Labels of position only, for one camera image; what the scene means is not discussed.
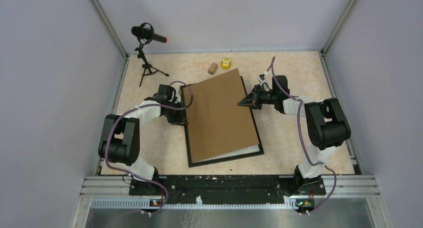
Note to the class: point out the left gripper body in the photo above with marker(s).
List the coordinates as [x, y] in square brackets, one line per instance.
[175, 116]

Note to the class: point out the small wooden block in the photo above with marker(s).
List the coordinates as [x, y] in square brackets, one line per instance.
[213, 68]

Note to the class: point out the black microphone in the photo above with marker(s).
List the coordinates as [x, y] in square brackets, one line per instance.
[146, 32]

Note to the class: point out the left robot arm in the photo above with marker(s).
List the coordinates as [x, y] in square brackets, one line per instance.
[119, 144]

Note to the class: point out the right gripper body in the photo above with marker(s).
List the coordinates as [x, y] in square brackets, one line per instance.
[267, 98]

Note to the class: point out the brown cardboard backing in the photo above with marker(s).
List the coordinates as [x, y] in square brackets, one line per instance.
[218, 117]

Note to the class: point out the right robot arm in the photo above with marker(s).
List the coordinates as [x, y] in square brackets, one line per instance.
[322, 128]

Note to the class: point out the black picture frame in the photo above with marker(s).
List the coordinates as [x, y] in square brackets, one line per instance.
[259, 144]

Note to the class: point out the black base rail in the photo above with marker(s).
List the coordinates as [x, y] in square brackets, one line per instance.
[226, 189]

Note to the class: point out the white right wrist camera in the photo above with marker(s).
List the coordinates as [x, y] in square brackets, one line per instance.
[261, 79]

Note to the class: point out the yellow owl toy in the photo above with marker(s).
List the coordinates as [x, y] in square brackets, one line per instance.
[226, 63]

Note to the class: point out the black tripod stand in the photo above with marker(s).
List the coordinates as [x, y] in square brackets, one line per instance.
[148, 68]

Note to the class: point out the cat photo print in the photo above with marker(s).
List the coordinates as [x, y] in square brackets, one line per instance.
[243, 151]

